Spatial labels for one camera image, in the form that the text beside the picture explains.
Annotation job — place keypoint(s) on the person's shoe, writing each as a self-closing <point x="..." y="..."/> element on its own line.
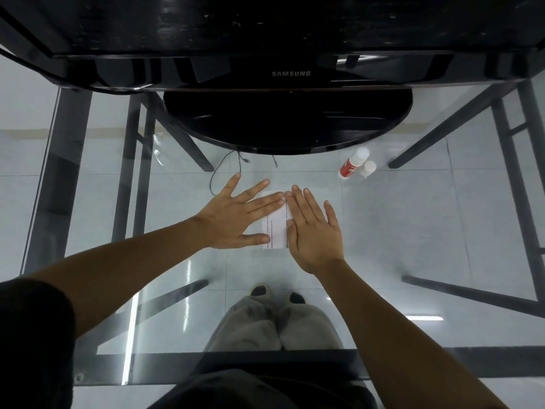
<point x="297" y="298"/>
<point x="260" y="290"/>

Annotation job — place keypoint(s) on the black flat-screen television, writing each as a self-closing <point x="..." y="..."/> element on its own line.
<point x="276" y="119"/>

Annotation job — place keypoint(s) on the white glue stick cap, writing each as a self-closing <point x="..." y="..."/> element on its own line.
<point x="368" y="168"/>

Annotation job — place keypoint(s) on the grey trousers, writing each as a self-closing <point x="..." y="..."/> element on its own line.
<point x="251" y="323"/>

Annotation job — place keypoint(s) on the person's left shoe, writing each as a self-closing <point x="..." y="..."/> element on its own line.
<point x="260" y="290"/>

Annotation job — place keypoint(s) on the red and white glue stick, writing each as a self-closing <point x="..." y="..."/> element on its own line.
<point x="348" y="168"/>

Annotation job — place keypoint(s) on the person's right shoe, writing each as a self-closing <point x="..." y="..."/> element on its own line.
<point x="297" y="298"/>

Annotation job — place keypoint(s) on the person's right hand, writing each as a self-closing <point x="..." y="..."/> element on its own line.
<point x="317" y="242"/>

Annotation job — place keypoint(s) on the person's left hand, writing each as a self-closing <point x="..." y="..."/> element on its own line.
<point x="225" y="221"/>

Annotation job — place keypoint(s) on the black metal table frame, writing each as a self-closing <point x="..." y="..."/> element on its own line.
<point x="59" y="187"/>

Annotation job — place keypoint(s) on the black shirt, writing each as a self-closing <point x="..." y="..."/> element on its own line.
<point x="34" y="345"/>

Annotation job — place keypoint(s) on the person's right forearm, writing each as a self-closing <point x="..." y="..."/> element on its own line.
<point x="404" y="336"/>

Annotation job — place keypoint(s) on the white printed paper slip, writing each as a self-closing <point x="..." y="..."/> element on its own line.
<point x="276" y="225"/>

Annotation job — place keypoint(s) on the person's left forearm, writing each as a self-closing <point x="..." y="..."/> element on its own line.
<point x="127" y="268"/>

